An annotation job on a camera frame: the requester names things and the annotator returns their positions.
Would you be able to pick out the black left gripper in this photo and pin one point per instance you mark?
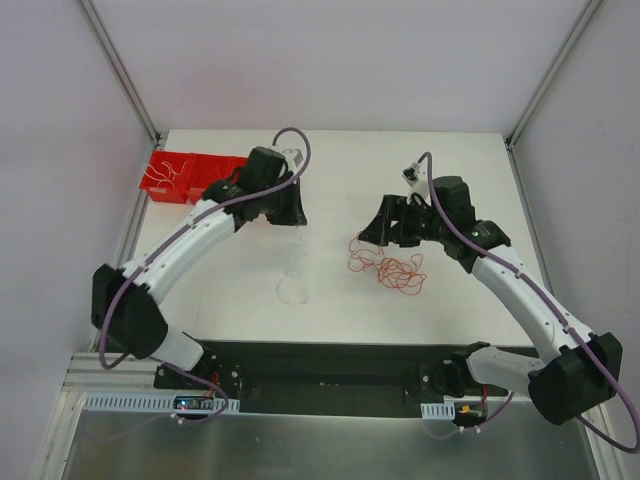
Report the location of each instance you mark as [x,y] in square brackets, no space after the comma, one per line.
[288,201]

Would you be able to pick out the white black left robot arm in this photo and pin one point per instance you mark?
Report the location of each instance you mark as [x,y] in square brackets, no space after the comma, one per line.
[126,300]

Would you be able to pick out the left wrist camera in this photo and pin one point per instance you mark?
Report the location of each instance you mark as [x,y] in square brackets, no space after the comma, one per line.
[294,158]

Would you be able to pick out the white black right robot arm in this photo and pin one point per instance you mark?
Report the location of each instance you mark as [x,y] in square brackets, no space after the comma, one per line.
[574,369]

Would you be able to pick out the white slotted cable duct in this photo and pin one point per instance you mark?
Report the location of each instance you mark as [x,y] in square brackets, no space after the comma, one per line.
[159,403]
[438,411]

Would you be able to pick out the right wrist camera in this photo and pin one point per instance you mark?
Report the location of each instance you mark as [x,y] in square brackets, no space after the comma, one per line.
[416,178]

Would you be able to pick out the aluminium front rail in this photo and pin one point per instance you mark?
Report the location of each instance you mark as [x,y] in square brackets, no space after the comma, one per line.
[85,373]

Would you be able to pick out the aluminium frame post right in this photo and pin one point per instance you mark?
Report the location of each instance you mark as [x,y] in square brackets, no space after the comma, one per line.
[576,32]

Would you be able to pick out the white slotted cable duct right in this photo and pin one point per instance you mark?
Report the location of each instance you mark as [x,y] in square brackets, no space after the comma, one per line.
[438,411]

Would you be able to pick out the red plastic bin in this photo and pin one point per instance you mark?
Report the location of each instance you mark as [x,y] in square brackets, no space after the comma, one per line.
[181,178]

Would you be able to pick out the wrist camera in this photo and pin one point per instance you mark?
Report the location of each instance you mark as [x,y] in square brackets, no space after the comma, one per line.
[416,178]
[294,158]

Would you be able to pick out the aluminium frame post left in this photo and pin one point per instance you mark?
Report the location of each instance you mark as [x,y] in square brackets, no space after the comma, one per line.
[110,52]

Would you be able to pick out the aluminium frame post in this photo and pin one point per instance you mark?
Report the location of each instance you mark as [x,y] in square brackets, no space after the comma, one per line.
[576,32]
[110,52]

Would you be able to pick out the white slotted cable duct left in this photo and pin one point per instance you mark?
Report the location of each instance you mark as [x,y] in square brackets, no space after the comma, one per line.
[159,403]

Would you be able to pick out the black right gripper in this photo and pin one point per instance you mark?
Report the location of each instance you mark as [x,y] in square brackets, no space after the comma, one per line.
[393,220]

